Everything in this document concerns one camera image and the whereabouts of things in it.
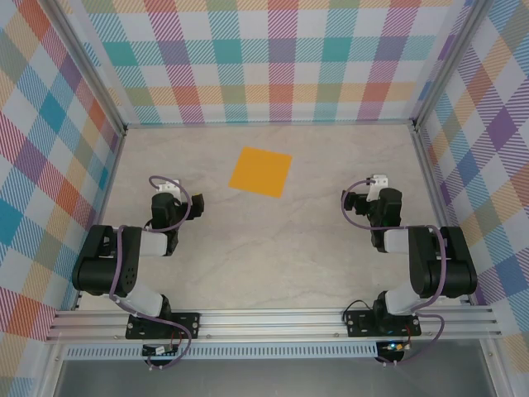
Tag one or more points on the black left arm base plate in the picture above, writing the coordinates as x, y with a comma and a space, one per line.
188, 324

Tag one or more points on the aluminium side floor rail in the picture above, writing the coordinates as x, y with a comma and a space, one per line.
434, 190
108, 190

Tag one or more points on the grey metal panel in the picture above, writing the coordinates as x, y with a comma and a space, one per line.
268, 378

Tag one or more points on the orange paper sheet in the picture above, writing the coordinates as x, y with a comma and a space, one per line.
261, 171

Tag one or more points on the aluminium corner post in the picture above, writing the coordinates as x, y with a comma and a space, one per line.
89, 70
450, 68

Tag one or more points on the aluminium mounting rail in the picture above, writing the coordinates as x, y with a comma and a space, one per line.
268, 324

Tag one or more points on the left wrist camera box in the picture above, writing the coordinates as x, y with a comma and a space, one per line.
169, 187

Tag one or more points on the small circuit board with LED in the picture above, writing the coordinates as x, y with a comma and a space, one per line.
394, 346

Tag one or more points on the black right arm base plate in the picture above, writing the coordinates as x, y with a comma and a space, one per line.
357, 324

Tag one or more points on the aluminium rear floor rail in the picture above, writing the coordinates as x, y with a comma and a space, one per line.
268, 123

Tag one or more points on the small black circuit board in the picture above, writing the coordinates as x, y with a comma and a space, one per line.
159, 350

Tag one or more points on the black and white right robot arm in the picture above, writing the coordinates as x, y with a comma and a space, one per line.
450, 269

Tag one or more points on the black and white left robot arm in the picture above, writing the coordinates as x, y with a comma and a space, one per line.
99, 269

